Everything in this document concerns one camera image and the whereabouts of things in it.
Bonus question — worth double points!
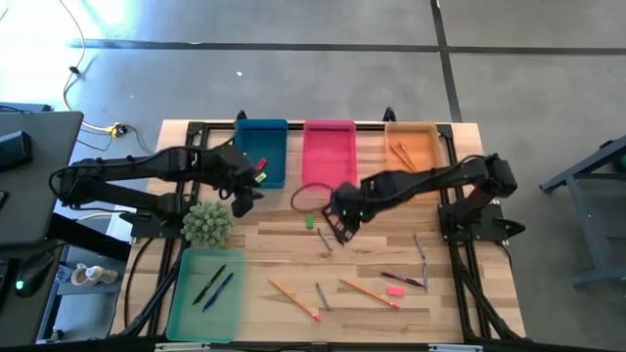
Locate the orange plastic bin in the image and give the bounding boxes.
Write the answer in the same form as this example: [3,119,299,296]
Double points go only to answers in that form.
[383,121,446,193]

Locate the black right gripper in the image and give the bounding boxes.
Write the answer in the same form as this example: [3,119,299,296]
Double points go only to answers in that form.
[321,181,376,246]

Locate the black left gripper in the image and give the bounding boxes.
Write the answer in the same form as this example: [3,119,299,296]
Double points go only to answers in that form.
[204,144,265,201]

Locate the grey metal table legs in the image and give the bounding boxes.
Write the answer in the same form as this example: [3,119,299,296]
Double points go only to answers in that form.
[539,134,626,289]

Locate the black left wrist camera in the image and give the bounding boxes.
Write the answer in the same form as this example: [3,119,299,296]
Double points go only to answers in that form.
[231,195,253,219]

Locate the green potted succulent plant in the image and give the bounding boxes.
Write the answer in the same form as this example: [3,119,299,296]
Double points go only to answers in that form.
[180,199,235,249]

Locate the yellow floor cable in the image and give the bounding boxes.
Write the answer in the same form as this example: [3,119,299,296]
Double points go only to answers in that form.
[57,0,114,134]

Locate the pink plastic bin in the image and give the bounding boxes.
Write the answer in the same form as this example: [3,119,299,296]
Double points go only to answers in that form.
[301,119,359,191]

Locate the black aluminium table frame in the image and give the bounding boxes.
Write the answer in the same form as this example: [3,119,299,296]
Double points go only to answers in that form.
[114,106,528,343]

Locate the green plastic bin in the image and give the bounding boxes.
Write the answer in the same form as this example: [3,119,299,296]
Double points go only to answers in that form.
[164,246,247,343]

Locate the purple pen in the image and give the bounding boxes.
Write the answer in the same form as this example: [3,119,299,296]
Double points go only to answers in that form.
[380,271,425,288]

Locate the black floor cable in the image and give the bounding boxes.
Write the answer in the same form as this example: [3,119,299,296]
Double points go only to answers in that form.
[75,124,157,157]

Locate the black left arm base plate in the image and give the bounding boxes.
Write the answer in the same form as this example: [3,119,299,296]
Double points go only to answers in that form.
[118,209,186,240]

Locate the blue pen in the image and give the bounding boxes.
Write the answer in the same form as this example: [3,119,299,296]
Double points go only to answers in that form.
[201,272,235,313]

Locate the grey desk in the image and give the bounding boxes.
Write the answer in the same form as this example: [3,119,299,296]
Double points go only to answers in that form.
[0,110,85,246]

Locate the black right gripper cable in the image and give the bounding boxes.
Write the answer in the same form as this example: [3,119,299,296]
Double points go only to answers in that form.
[290,182,336,214]

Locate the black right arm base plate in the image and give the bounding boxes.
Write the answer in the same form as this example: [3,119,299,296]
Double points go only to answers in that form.
[437,202,527,244]

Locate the black computer mouse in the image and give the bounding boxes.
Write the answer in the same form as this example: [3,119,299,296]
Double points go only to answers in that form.
[13,248,57,298]

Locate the blue plastic bin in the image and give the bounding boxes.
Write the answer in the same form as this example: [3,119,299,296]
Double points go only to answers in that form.
[232,118,289,190]

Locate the orange pencil pink eraser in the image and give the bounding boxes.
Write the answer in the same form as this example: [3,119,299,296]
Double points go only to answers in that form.
[269,276,324,323]
[397,141,419,173]
[338,278,401,310]
[388,144,415,173]

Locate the dark curved cable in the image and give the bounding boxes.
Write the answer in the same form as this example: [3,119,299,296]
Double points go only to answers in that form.
[122,237,154,330]

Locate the black desk support beam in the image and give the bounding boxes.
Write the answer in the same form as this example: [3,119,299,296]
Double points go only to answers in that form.
[48,212,132,263]

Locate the black speaker box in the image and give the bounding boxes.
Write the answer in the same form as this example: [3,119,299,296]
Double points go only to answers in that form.
[0,130,34,173]

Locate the slim black pen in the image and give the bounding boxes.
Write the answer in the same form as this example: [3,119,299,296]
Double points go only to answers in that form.
[192,263,228,307]

